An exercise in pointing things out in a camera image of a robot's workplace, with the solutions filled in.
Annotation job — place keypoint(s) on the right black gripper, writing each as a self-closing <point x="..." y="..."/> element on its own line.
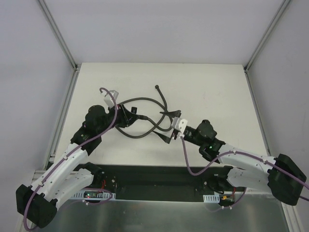
<point x="191" y="134"/>

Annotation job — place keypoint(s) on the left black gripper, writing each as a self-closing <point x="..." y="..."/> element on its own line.
<point x="129" y="116"/>

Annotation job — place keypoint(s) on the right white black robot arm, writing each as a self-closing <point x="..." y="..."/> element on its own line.
<point x="279" y="176"/>

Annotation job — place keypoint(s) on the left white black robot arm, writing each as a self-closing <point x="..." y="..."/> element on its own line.
<point x="40" y="201"/>

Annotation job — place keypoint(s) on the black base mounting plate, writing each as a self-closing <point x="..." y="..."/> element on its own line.
<point x="159" y="183"/>

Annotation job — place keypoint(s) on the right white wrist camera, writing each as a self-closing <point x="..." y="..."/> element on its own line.
<point x="179" y="125"/>

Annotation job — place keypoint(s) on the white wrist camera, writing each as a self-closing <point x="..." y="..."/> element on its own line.
<point x="108" y="98"/>
<point x="179" y="125"/>

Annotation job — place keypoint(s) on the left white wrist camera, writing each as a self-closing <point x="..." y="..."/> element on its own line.
<point x="108" y="98"/>

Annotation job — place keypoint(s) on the left aluminium frame post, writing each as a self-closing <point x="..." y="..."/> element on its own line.
<point x="57" y="34"/>

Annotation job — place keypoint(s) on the aluminium frame post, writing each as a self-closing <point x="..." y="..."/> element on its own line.
<point x="57" y="34"/>
<point x="268" y="32"/>

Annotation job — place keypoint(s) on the right white cable duct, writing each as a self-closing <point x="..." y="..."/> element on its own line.
<point x="215" y="198"/>

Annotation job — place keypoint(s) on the white cable duct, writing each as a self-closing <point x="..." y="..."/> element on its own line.
<point x="215" y="198"/>
<point x="92" y="195"/>

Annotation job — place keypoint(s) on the left white cable duct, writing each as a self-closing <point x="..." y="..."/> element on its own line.
<point x="92" y="195"/>

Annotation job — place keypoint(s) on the right aluminium frame post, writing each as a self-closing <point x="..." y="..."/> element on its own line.
<point x="268" y="32"/>

